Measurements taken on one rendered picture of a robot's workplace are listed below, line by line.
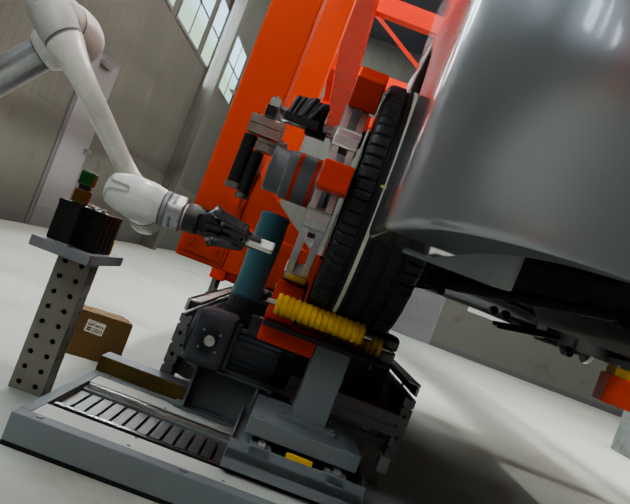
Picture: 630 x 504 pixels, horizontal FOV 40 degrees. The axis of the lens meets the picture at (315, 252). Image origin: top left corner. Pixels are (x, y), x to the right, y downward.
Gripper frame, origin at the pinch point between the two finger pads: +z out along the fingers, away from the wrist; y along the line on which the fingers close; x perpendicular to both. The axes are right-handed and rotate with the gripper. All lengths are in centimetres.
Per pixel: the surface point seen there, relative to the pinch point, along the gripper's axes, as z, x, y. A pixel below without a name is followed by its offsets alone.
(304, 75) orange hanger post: -24, 252, -112
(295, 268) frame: 10.4, 4.2, -7.9
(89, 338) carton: -55, 42, -121
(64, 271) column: -52, 5, -43
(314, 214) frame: 10.2, 4.2, 12.0
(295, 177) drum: 1.7, 24.6, 4.1
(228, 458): 12, -40, -34
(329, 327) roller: 24.1, -5.0, -14.6
